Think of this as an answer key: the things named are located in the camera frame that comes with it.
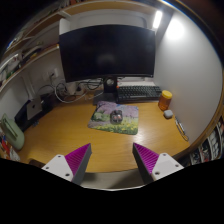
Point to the white power strip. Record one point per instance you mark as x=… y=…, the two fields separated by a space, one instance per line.
x=75 y=89

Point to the orange jar with yellow lid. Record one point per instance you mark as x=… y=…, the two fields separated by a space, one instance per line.
x=165 y=101

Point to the black desk stand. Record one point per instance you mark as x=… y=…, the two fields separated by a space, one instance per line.
x=20 y=118

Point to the silver mini computer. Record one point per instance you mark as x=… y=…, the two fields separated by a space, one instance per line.
x=34 y=108

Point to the dark pen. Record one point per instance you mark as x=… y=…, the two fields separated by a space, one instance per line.
x=181 y=128

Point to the bright light bar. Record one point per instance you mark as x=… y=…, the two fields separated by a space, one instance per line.
x=157 y=19

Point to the white wall outlet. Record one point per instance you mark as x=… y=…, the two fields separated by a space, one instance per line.
x=50 y=74

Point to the small white earbud case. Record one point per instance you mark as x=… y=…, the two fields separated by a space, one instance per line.
x=168 y=114

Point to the floral landscape mouse pad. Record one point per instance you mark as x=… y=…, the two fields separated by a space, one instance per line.
x=100 y=116

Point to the pale green bag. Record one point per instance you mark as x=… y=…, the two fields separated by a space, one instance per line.
x=15 y=135

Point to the black keyboard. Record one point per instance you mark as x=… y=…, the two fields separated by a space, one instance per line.
x=138 y=93

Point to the red and white packages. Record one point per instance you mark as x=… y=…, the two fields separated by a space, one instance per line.
x=6 y=150

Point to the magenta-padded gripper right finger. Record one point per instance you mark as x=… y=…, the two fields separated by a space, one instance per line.
x=147 y=159

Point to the transparent computer mouse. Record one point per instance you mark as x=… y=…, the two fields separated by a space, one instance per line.
x=116 y=117

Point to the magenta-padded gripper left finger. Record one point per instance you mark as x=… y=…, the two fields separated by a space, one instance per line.
x=79 y=159

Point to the wooden wall shelf unit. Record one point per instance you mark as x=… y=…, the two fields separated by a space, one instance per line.
x=33 y=43

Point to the row of books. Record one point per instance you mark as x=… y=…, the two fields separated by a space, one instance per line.
x=208 y=145

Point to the black computer monitor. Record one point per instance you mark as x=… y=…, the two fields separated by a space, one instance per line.
x=106 y=50

